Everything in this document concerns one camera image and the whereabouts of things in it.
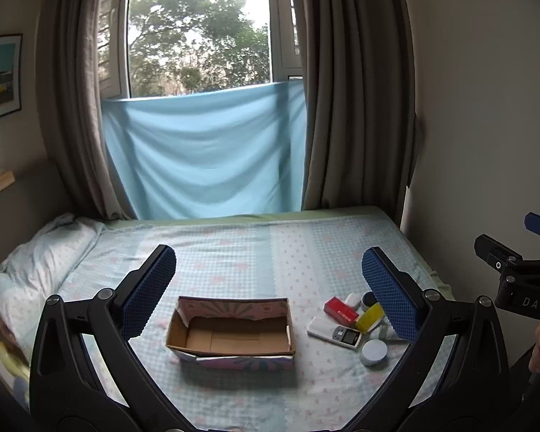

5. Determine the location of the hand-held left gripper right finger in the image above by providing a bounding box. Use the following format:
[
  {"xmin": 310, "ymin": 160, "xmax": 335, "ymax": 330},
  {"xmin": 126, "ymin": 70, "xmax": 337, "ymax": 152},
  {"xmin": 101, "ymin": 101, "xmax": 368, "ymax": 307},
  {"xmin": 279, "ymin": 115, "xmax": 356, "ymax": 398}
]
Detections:
[{"xmin": 361, "ymin": 246, "xmax": 510, "ymax": 426}]

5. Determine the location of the red small box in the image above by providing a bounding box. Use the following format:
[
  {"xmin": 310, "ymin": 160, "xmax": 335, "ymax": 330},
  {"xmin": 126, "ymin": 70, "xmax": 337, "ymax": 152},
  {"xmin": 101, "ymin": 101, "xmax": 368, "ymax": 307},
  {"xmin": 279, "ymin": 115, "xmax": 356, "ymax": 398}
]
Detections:
[{"xmin": 323, "ymin": 296, "xmax": 360, "ymax": 327}]

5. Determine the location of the pale yellow pack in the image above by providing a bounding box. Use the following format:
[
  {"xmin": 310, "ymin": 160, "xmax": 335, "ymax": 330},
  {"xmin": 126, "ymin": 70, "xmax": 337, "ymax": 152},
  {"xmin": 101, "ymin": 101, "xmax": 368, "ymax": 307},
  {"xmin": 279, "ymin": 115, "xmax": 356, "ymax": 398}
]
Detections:
[{"xmin": 0, "ymin": 339, "xmax": 31, "ymax": 411}]

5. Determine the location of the yellow tape roll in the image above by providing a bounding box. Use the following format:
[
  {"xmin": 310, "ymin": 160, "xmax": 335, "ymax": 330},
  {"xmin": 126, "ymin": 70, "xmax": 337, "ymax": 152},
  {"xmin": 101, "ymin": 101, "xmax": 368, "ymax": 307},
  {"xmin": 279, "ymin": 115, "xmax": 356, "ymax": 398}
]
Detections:
[{"xmin": 355, "ymin": 302, "xmax": 384, "ymax": 334}]

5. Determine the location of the framed wall picture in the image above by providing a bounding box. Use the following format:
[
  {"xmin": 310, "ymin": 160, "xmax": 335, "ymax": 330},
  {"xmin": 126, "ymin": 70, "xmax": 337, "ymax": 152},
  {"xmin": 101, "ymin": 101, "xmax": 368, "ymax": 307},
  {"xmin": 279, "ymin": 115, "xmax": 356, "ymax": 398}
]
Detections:
[{"xmin": 0, "ymin": 33, "xmax": 23, "ymax": 125}]

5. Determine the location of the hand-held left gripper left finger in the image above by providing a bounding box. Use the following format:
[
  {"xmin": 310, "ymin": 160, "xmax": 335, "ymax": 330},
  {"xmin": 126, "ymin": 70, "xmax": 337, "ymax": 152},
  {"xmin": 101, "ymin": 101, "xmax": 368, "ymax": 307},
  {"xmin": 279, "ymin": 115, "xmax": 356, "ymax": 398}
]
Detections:
[{"xmin": 29, "ymin": 244, "xmax": 183, "ymax": 430}]

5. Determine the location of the grey-brown curtain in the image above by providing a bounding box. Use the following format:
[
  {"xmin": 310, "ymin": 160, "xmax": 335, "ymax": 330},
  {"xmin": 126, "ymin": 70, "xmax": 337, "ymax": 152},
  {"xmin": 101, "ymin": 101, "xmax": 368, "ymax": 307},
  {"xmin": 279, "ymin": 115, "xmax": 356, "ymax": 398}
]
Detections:
[
  {"xmin": 35, "ymin": 0, "xmax": 133, "ymax": 221},
  {"xmin": 296, "ymin": 0, "xmax": 423, "ymax": 213}
]

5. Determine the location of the grey padded headboard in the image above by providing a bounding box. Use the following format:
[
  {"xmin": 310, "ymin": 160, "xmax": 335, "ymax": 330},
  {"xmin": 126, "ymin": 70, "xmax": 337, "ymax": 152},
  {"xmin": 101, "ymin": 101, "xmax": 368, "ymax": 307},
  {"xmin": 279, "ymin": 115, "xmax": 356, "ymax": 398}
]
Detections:
[{"xmin": 0, "ymin": 159, "xmax": 75, "ymax": 280}]

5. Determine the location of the white window frame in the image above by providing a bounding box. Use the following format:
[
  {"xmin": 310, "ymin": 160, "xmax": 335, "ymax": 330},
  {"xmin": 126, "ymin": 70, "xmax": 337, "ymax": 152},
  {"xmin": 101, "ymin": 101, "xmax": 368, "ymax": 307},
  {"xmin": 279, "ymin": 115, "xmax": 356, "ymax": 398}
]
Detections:
[{"xmin": 96, "ymin": 0, "xmax": 305, "ymax": 100}]

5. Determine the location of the pale checked pillow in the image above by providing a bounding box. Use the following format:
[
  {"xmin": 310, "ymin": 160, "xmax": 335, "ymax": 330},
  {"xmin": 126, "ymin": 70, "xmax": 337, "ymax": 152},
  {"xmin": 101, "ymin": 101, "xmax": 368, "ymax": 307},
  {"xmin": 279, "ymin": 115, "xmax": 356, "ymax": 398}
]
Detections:
[{"xmin": 0, "ymin": 213, "xmax": 105, "ymax": 357}]

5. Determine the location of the round jar pale blue lid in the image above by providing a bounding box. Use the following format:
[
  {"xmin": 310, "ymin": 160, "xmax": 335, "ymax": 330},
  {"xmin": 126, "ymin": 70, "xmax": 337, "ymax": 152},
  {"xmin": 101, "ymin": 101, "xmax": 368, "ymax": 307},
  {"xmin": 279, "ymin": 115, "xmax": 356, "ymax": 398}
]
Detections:
[{"xmin": 359, "ymin": 339, "xmax": 388, "ymax": 367}]

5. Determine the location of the light blue hanging cloth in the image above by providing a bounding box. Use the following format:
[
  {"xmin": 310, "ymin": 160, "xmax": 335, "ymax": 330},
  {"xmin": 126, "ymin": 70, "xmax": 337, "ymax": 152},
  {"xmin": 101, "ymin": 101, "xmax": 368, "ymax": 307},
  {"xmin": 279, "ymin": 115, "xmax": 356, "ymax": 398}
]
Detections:
[{"xmin": 101, "ymin": 78, "xmax": 308, "ymax": 221}]

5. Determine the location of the light green mattress sheet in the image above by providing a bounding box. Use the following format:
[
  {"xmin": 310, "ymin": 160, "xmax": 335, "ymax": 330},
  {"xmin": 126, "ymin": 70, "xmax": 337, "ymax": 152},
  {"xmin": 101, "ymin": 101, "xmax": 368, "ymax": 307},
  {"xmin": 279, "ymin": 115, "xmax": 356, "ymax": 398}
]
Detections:
[{"xmin": 103, "ymin": 205, "xmax": 456, "ymax": 303}]

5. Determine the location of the checked floral bedsheet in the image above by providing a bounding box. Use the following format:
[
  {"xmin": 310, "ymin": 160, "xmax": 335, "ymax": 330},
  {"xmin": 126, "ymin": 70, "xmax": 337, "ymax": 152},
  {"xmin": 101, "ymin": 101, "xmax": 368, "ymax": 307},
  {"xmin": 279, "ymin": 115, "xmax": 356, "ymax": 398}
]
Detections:
[{"xmin": 24, "ymin": 213, "xmax": 457, "ymax": 432}]

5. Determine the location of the cardboard box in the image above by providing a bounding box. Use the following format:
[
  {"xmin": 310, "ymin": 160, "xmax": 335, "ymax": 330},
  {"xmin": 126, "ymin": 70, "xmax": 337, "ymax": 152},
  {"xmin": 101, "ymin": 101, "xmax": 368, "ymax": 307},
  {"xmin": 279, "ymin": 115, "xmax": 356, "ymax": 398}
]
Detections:
[{"xmin": 165, "ymin": 296, "xmax": 297, "ymax": 364}]

